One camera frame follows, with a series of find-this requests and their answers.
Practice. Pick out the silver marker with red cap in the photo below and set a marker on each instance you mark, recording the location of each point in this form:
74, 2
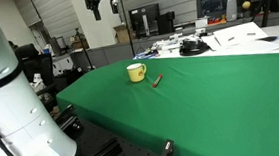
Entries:
157, 81

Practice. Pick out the yellow enamel cup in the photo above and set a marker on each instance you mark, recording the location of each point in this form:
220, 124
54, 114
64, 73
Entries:
135, 73

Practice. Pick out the thin black pole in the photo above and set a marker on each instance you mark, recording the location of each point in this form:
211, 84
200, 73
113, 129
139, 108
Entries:
128, 25

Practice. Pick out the brown cardboard box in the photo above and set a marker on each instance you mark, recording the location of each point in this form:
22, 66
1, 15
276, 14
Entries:
122, 34

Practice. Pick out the black Dell monitor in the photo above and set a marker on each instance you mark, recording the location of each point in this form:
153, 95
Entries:
143, 19

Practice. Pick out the slim black tripod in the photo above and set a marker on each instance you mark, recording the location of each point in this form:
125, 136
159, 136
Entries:
83, 47

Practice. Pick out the grey low cabinet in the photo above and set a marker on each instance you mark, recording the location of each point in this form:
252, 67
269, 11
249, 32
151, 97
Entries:
104, 55

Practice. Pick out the black desktop computer box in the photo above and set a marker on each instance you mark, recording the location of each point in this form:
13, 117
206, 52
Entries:
166, 23

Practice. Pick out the white electronics clutter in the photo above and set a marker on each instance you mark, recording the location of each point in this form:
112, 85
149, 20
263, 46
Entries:
167, 44

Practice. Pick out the black office chair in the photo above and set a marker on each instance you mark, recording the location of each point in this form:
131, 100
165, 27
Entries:
33, 63

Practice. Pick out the small white box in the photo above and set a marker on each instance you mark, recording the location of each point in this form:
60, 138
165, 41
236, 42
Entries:
201, 23

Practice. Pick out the orange red small items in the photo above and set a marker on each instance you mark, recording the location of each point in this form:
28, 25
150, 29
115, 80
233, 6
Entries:
218, 20

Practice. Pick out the white upright speaker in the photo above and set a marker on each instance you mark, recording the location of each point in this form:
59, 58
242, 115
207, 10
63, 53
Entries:
231, 10

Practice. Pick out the white paper sheets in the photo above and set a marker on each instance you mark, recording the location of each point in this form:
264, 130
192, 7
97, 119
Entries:
243, 34

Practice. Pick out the yellow ball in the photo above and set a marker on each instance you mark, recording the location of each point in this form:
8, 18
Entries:
246, 5

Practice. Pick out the green tablecloth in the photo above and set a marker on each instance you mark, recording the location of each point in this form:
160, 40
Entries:
215, 108

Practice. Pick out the black table clamp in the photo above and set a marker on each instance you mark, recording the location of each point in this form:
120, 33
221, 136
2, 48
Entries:
167, 152

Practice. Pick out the black flat remote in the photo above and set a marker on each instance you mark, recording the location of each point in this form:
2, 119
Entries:
268, 39

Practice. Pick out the black aluminium rail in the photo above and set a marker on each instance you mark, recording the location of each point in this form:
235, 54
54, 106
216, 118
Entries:
95, 153

